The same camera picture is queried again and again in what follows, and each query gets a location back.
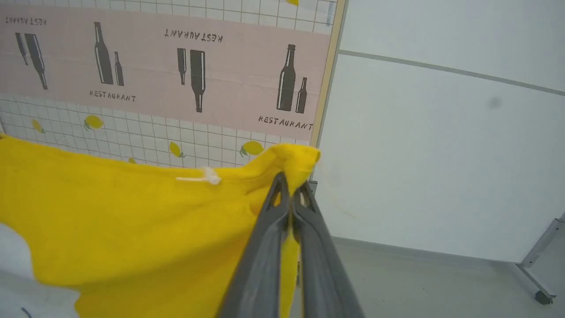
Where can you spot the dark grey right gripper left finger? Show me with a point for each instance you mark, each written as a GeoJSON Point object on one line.
{"type": "Point", "coordinates": [260, 265]}

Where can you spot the pink restaurant bottle poster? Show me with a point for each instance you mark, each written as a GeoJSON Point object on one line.
{"type": "Point", "coordinates": [145, 70]}

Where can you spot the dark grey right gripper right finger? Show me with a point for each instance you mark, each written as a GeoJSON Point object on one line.
{"type": "Point", "coordinates": [322, 274]}

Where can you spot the yellow garment with white patch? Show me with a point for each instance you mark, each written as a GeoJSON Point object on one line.
{"type": "Point", "coordinates": [132, 221]}

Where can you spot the grey metal frame with caster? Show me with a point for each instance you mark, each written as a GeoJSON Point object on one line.
{"type": "Point", "coordinates": [540, 240]}

